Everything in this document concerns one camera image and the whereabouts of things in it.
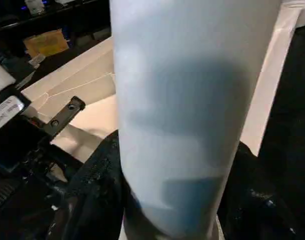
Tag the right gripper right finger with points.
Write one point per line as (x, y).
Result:
(255, 212)

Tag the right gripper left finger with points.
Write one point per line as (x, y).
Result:
(97, 200)

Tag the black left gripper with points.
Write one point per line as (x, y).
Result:
(17, 145)

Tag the white plastic table top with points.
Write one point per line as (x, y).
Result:
(67, 80)

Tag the white plastic table leg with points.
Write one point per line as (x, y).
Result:
(187, 100)

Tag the yellow cardboard box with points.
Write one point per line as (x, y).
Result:
(46, 42)

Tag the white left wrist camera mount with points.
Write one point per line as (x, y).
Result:
(2, 76)

